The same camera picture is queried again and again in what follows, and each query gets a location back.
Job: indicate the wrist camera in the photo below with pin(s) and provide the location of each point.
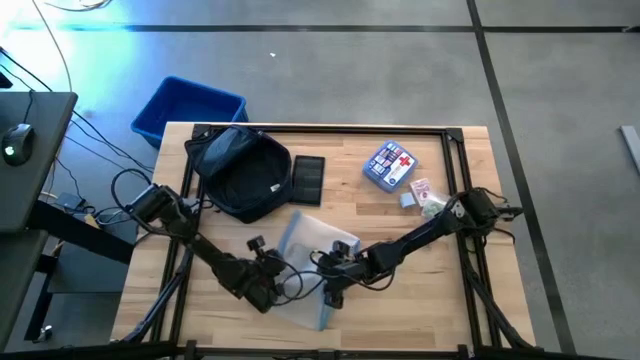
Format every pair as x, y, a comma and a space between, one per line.
341, 247
256, 244

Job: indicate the desk caster wheel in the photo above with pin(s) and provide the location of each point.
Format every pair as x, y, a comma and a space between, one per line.
45, 333

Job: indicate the black desk support beam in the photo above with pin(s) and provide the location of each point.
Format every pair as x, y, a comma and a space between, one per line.
100, 241

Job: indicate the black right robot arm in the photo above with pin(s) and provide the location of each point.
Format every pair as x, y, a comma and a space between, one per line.
425, 232

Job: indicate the black aluminium table frame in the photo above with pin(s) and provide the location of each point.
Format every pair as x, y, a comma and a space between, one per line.
400, 129

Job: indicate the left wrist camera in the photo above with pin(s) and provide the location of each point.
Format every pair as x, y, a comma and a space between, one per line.
256, 244

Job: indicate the green clear packet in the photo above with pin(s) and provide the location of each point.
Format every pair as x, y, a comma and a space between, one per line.
432, 206

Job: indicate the black tablet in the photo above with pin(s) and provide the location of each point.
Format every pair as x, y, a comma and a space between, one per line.
307, 180

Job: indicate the grey metal bar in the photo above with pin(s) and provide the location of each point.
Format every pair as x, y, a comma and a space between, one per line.
632, 147

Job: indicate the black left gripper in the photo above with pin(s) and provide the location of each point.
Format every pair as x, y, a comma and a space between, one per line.
272, 267

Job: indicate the navy blue backpack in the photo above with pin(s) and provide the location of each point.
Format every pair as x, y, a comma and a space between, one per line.
250, 185

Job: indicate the pink card pack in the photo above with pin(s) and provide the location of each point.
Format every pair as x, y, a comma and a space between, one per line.
421, 190

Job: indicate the blue plastic bin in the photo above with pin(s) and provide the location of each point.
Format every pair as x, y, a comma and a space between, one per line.
185, 107

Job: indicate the black computer mouse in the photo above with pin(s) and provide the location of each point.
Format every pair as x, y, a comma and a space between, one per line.
17, 145

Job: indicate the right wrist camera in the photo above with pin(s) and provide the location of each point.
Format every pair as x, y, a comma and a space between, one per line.
341, 247

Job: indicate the clear blue-trimmed zip pouch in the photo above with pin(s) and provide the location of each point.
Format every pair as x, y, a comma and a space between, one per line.
305, 235

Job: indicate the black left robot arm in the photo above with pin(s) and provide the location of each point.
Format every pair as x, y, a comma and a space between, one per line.
210, 255

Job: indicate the grey power adapter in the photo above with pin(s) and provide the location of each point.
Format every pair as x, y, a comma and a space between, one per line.
70, 201

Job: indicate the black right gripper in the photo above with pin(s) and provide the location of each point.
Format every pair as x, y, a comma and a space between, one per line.
352, 272

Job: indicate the blue first aid kit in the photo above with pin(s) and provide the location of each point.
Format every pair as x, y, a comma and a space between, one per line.
390, 166

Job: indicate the dark grey desk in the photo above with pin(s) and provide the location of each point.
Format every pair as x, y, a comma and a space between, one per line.
47, 165

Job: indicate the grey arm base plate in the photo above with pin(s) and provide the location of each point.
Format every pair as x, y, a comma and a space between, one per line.
194, 202

